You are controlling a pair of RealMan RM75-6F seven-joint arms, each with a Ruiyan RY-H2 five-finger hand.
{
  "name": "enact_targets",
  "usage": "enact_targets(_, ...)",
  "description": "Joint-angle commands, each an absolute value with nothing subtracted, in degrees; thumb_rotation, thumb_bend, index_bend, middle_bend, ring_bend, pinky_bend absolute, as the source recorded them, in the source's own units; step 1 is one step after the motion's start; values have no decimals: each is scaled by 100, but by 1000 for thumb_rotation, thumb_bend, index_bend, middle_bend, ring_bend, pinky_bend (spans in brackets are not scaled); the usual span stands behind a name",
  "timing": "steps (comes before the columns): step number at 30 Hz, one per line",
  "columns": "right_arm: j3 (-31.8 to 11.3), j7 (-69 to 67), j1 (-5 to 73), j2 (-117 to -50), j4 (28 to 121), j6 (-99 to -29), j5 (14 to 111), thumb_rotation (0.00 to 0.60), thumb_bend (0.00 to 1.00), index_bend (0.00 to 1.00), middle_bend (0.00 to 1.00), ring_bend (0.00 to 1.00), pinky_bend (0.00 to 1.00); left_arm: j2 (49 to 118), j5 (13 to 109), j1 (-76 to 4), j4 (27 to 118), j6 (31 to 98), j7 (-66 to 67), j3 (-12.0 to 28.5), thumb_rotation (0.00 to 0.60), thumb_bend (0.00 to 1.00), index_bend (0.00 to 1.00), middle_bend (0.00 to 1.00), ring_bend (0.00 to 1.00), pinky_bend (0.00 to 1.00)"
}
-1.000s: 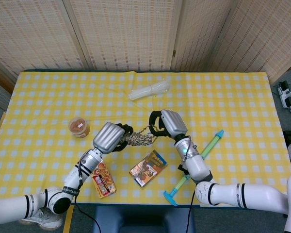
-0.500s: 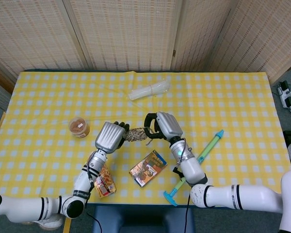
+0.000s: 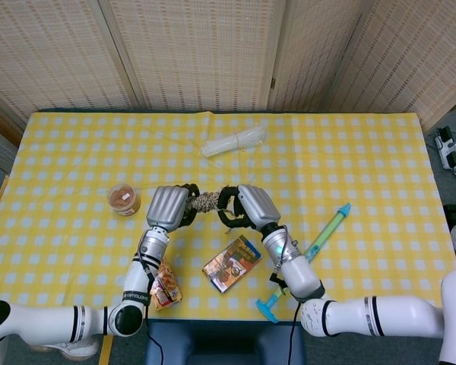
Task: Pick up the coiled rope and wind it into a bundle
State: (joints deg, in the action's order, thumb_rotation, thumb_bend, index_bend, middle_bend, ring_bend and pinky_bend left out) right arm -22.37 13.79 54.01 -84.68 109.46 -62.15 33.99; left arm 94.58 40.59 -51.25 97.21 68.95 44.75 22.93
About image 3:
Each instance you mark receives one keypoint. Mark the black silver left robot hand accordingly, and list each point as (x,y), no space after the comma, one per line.
(167,207)

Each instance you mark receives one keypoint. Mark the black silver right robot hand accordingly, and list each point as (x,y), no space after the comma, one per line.
(256,207)

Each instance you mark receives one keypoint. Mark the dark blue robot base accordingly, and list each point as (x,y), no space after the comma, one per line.
(224,344)

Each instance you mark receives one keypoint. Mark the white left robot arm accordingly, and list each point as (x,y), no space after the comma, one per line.
(137,281)

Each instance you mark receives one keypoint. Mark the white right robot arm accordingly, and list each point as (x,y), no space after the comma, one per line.
(365,315)

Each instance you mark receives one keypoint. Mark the clear orange snack jar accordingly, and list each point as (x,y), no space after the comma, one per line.
(123,199)

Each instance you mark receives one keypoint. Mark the orange blue card box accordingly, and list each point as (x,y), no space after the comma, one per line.
(232,264)

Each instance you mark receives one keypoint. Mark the blue green toy water pump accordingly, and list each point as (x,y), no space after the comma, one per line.
(332,224)

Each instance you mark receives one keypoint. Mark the yellow orange curry box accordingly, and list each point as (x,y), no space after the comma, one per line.
(169,287)

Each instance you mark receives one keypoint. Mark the yellow white checkered tablecloth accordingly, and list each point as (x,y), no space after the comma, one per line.
(365,171)

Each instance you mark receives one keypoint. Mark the woven bamboo folding screen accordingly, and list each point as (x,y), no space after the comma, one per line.
(197,53)

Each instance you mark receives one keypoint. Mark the white power strip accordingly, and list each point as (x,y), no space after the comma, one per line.
(449,150)

